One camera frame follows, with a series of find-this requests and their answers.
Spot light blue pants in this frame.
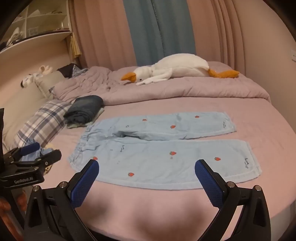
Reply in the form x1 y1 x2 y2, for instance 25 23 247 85
67 112 263 190

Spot dark cloth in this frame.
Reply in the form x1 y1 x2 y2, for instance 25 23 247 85
57 63 77 79

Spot plaid pillow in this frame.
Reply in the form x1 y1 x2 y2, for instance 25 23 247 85
14 100 73 149

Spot white goose plush toy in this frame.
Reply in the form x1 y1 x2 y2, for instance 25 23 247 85
121 53 240 86

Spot crumpled light blue cloth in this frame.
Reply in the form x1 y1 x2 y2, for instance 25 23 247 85
20 138 54 163

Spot folded dark jeans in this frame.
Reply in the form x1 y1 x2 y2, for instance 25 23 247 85
63 95 104 123

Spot person's left hand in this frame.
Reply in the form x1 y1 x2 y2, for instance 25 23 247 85
0 189 26 234

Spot pink duvet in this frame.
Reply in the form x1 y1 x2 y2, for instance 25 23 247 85
50 61 271 106

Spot yellow hanging cloth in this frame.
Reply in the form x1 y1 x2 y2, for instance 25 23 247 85
67 35 82 60

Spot cream padded headboard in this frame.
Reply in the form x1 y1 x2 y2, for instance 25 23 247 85
0 76 53 149

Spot grey pillow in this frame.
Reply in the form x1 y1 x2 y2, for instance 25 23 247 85
35 70 66 100

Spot blue plaid cloth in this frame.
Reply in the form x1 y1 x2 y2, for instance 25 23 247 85
72 65 89 77

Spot blue curtain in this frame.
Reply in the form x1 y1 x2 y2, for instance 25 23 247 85
122 0 197 66

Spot pink curtain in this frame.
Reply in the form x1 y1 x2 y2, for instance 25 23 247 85
186 0 245 66
69 0 138 70

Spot white shelf unit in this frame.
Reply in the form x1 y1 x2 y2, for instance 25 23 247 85
0 0 74 56

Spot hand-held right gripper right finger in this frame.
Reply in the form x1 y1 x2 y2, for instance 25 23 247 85
194 159 271 241

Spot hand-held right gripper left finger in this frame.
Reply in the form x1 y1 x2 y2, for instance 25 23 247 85
23 159 100 241

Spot small white stuffed toy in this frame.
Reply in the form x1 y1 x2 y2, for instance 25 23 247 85
20 65 53 88

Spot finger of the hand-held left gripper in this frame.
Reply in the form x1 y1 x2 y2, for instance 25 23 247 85
10 142 41 161
16 150 62 169

